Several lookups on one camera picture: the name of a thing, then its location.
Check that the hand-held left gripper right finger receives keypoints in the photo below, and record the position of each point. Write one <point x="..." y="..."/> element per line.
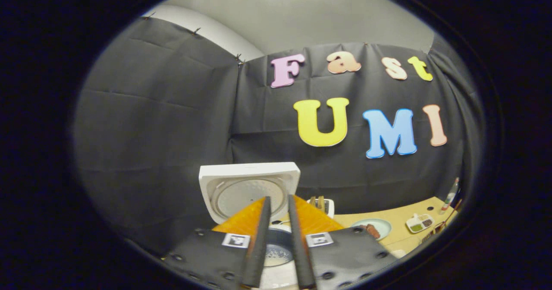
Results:
<point x="299" y="255"/>

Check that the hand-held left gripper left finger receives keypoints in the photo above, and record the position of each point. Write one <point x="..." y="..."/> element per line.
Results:
<point x="258" y="251"/>

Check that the white rice cooker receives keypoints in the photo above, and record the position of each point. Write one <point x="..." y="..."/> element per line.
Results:
<point x="241" y="190"/>

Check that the brown wooden spoon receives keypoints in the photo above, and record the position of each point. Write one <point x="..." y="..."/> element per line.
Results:
<point x="455" y="211"/>

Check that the white toaster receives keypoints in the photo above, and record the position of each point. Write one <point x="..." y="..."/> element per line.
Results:
<point x="329" y="207"/>

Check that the brown bread slice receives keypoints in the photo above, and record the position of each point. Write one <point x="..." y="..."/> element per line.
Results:
<point x="317" y="201"/>

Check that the brown meat pieces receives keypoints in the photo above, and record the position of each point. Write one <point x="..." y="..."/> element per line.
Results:
<point x="371" y="231"/>

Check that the light green plate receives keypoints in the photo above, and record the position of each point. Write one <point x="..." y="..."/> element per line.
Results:
<point x="382" y="226"/>

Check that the white divided bean dish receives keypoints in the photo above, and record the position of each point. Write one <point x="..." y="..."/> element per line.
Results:
<point x="419" y="223"/>

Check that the clear water bottle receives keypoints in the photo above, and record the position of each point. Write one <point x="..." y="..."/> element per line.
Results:
<point x="450" y="195"/>

